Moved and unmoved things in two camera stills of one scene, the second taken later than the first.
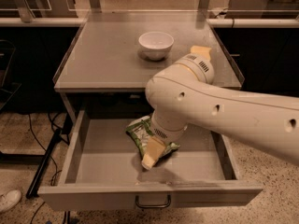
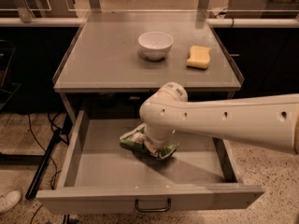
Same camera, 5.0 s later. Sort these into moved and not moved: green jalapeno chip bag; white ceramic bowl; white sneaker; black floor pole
Moved: green jalapeno chip bag
Not moved: black floor pole; white ceramic bowl; white sneaker
